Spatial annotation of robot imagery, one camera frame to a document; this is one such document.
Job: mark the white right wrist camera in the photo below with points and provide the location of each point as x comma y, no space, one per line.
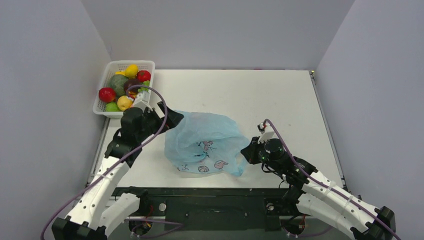
266,132

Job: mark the white plastic basket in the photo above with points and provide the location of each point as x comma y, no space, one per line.
110,69

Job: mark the light blue printed plastic bag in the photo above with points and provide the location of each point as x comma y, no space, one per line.
206,143

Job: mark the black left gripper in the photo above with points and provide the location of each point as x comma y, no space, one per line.
173,119

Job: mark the dark purple fake fruit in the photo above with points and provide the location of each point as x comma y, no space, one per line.
132,82

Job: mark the green fake lime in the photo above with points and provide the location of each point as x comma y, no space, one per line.
111,107

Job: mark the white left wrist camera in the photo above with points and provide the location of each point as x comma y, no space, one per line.
141,101

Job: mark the red fake apple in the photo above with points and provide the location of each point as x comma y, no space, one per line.
107,95

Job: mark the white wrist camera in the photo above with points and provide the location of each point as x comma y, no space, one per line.
141,101
266,132

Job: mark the green fake grapes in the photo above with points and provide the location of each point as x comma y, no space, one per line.
143,89

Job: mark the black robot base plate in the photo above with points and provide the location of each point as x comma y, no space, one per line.
218,209

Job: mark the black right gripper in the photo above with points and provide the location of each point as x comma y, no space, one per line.
252,151

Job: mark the bright yellow fake lemon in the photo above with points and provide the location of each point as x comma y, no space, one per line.
131,71

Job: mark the red fake tomato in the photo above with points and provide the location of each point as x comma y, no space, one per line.
143,76

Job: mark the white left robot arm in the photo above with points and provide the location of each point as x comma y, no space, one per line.
90,218

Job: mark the green fake melon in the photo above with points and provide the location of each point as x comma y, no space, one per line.
117,83

